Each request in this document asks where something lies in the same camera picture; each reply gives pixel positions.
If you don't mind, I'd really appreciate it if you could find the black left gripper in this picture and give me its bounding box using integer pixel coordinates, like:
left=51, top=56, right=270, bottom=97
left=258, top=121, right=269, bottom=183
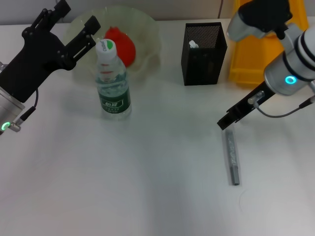
left=0, top=0, right=102, bottom=104

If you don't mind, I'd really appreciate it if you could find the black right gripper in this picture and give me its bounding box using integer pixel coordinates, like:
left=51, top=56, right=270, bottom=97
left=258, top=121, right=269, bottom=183
left=217, top=80, right=276, bottom=131

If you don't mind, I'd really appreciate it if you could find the grey pen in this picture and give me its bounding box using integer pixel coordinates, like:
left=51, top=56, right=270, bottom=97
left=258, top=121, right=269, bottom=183
left=222, top=129, right=241, bottom=186

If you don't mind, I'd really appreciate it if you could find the red round fruit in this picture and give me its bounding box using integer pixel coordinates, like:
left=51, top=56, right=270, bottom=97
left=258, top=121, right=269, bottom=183
left=104, top=26, right=137, bottom=67

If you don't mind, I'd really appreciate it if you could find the clear green-label water bottle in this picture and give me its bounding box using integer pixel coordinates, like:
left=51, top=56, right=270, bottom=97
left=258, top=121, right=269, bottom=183
left=94, top=39, right=132, bottom=121

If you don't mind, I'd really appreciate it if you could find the black mesh pen holder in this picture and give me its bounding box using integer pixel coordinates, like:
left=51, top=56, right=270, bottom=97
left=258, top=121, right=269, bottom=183
left=181, top=22, right=228, bottom=87

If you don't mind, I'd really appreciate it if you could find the clear glass fruit plate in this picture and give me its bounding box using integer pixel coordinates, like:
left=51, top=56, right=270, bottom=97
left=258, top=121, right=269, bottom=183
left=65, top=6, right=162, bottom=84

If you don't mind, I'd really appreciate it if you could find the yellow plastic bin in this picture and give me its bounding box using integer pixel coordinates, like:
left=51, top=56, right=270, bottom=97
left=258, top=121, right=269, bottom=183
left=228, top=0, right=310, bottom=87

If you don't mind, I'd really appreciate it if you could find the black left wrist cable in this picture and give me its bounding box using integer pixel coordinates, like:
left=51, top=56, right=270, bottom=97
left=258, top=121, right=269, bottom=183
left=9, top=88, right=40, bottom=133

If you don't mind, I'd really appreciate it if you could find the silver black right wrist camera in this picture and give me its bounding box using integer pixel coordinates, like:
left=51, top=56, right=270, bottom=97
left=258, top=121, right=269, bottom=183
left=226, top=0, right=294, bottom=42

